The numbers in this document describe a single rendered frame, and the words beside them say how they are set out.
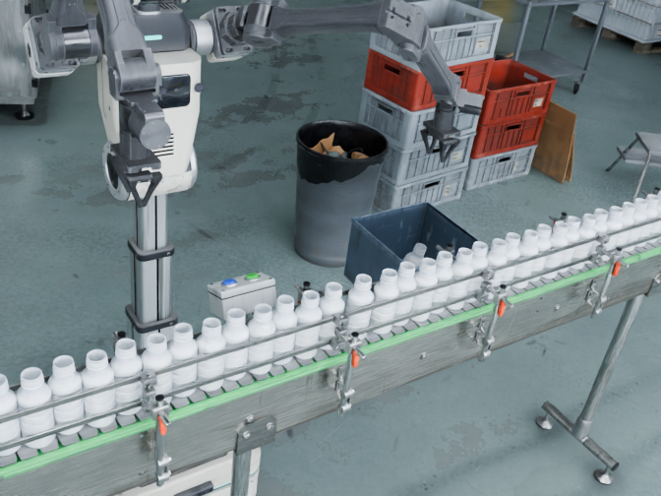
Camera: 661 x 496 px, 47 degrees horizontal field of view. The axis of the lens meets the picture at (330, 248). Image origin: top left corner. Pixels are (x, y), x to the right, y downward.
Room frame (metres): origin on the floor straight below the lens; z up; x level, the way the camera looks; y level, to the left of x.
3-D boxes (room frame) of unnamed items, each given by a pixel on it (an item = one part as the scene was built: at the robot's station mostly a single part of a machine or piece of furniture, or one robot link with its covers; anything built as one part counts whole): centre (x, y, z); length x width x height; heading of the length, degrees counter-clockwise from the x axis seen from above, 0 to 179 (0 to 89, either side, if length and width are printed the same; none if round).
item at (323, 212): (3.37, 0.01, 0.32); 0.45 x 0.45 x 0.64
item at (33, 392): (0.99, 0.50, 1.08); 0.06 x 0.06 x 0.17
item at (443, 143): (2.03, -0.28, 1.26); 0.07 x 0.07 x 0.09; 38
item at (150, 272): (1.80, 0.51, 0.74); 0.11 x 0.11 x 0.40; 37
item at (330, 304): (1.39, -0.02, 1.08); 0.06 x 0.06 x 0.17
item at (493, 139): (4.61, -0.90, 0.33); 0.61 x 0.41 x 0.22; 130
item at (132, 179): (1.25, 0.38, 1.44); 0.07 x 0.07 x 0.09; 37
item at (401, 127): (4.11, -0.40, 0.55); 0.61 x 0.41 x 0.22; 134
